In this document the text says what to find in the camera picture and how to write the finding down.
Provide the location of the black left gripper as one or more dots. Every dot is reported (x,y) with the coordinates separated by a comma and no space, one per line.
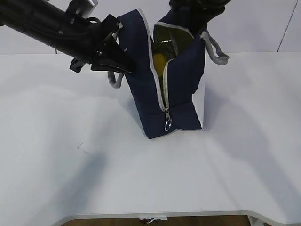
(104,53)

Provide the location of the yellow pear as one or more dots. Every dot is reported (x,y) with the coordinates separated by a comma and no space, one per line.
(159,61)

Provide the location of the glass container green lid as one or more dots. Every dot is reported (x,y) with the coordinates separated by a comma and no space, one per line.
(171,40)

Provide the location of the navy blue lunch bag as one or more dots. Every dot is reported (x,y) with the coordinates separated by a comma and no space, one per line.
(165,103)

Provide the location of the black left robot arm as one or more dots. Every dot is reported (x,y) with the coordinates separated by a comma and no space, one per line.
(73,32)

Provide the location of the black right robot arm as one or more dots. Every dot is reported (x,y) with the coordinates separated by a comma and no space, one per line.
(200,12)

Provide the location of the white tag under table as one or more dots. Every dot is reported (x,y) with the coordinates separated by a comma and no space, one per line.
(151,218)

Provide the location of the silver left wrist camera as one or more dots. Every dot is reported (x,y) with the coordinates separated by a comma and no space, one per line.
(82,8)

